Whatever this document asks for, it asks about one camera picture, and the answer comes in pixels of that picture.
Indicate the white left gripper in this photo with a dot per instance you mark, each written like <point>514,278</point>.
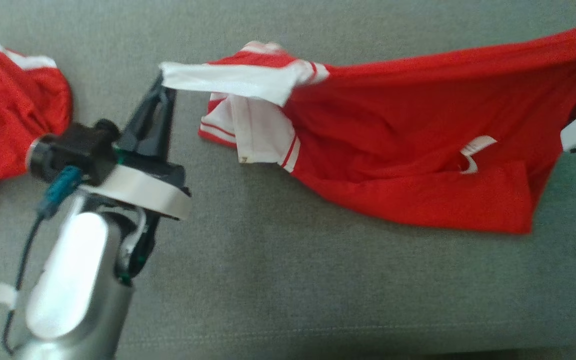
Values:
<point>143,192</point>

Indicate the red jersey with numbers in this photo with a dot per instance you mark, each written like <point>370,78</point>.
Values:
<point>13,115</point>

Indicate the large grey sofa chaise cushion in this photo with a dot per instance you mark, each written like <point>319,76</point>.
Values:
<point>318,280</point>

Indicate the red t-shirt with white sleeves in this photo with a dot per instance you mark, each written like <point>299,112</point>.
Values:
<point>418,150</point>

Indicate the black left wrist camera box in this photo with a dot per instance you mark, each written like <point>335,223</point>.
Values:
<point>78,147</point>

